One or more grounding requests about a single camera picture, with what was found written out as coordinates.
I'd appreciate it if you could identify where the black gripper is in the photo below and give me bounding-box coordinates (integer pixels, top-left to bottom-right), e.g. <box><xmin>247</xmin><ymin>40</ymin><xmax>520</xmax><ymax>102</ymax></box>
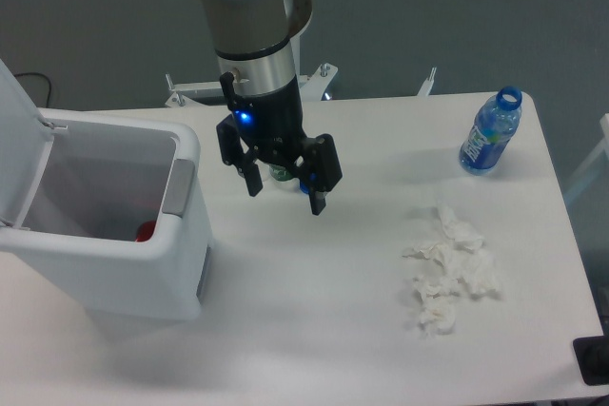
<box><xmin>216</xmin><ymin>71</ymin><xmax>343</xmax><ymax>216</ymax></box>

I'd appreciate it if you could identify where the white trash can lid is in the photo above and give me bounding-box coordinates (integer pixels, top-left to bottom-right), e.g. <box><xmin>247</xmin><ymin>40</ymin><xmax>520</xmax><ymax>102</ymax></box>
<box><xmin>1</xmin><ymin>65</ymin><xmax>67</xmax><ymax>228</ymax></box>

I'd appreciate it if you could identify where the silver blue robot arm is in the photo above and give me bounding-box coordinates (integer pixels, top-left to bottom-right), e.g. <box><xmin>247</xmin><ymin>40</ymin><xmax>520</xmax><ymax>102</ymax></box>
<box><xmin>201</xmin><ymin>0</ymin><xmax>343</xmax><ymax>215</ymax></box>

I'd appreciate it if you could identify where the red object in trash can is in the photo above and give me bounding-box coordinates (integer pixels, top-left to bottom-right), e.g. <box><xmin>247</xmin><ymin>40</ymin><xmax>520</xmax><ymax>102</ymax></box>
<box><xmin>135</xmin><ymin>221</ymin><xmax>156</xmax><ymax>242</ymax></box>

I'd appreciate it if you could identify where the white trash can body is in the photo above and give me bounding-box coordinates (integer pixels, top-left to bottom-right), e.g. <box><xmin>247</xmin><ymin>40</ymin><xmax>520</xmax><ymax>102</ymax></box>
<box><xmin>1</xmin><ymin>109</ymin><xmax>213</xmax><ymax>320</ymax></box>

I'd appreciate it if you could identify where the clear bottle green label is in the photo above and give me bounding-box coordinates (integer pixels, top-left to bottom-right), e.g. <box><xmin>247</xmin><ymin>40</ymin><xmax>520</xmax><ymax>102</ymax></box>
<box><xmin>268</xmin><ymin>164</ymin><xmax>296</xmax><ymax>188</ymax></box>

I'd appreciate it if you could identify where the crumpled white tissue pile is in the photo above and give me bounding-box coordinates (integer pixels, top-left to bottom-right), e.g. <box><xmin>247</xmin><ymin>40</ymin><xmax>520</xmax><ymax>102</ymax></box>
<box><xmin>403</xmin><ymin>203</ymin><xmax>502</xmax><ymax>337</ymax></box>

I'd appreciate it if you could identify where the blue plastic drink bottle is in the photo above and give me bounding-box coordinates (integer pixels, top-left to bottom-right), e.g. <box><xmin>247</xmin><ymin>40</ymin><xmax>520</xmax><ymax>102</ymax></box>
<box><xmin>459</xmin><ymin>86</ymin><xmax>522</xmax><ymax>176</ymax></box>

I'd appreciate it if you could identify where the white furniture at right edge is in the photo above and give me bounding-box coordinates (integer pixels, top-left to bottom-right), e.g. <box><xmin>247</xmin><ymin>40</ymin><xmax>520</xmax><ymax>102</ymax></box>
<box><xmin>563</xmin><ymin>113</ymin><xmax>608</xmax><ymax>206</ymax></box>

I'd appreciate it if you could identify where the black device at table edge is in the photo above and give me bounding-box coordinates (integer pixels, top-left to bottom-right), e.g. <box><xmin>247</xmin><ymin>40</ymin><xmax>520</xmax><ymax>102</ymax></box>
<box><xmin>573</xmin><ymin>336</ymin><xmax>608</xmax><ymax>386</ymax></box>

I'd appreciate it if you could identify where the black cable on floor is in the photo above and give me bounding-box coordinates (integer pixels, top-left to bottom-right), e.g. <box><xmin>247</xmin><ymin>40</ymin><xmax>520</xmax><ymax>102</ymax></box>
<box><xmin>12</xmin><ymin>72</ymin><xmax>52</xmax><ymax>107</ymax></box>

